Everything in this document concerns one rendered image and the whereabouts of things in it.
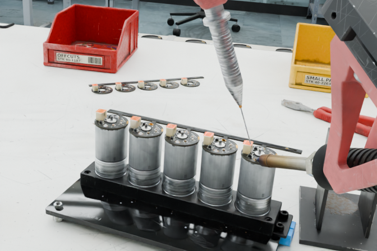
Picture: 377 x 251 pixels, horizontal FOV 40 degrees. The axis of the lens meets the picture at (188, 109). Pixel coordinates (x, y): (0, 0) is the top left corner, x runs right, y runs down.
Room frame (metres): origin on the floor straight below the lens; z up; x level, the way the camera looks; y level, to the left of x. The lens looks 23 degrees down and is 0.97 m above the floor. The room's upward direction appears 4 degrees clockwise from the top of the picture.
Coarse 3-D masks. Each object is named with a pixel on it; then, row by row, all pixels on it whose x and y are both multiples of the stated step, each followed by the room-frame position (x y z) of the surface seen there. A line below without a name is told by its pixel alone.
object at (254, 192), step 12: (240, 168) 0.31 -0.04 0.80; (252, 168) 0.30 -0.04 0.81; (264, 168) 0.30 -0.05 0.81; (240, 180) 0.30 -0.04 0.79; (252, 180) 0.30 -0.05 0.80; (264, 180) 0.30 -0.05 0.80; (240, 192) 0.30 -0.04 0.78; (252, 192) 0.30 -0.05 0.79; (264, 192) 0.30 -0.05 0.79; (240, 204) 0.30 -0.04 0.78; (252, 204) 0.30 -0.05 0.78; (264, 204) 0.30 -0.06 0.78
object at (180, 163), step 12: (168, 144) 0.32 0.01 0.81; (168, 156) 0.32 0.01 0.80; (180, 156) 0.31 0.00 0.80; (192, 156) 0.32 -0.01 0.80; (168, 168) 0.32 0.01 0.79; (180, 168) 0.31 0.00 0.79; (192, 168) 0.32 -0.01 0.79; (168, 180) 0.32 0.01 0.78; (180, 180) 0.32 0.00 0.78; (192, 180) 0.32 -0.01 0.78; (168, 192) 0.32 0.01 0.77; (180, 192) 0.31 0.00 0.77; (192, 192) 0.32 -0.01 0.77
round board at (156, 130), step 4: (144, 124) 0.34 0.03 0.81; (148, 124) 0.34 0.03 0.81; (156, 124) 0.34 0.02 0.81; (128, 128) 0.33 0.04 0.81; (132, 128) 0.34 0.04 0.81; (136, 128) 0.33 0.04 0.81; (152, 128) 0.34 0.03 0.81; (156, 128) 0.34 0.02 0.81; (160, 128) 0.34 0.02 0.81; (132, 132) 0.33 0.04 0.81; (136, 132) 0.33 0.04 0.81; (144, 132) 0.33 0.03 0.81; (148, 132) 0.33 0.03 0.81; (152, 132) 0.33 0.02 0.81; (156, 132) 0.33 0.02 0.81; (160, 132) 0.33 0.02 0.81; (136, 136) 0.32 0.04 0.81; (140, 136) 0.32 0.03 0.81; (144, 136) 0.32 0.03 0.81; (148, 136) 0.32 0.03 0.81; (152, 136) 0.32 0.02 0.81; (156, 136) 0.33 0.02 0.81
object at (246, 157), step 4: (252, 148) 0.32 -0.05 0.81; (256, 148) 0.32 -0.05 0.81; (268, 148) 0.32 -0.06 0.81; (252, 152) 0.31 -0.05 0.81; (264, 152) 0.31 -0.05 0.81; (268, 152) 0.31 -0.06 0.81; (272, 152) 0.31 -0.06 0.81; (244, 156) 0.30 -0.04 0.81; (248, 156) 0.30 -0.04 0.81; (252, 156) 0.30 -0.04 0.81; (256, 156) 0.31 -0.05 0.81; (248, 160) 0.30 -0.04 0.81; (252, 160) 0.30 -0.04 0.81
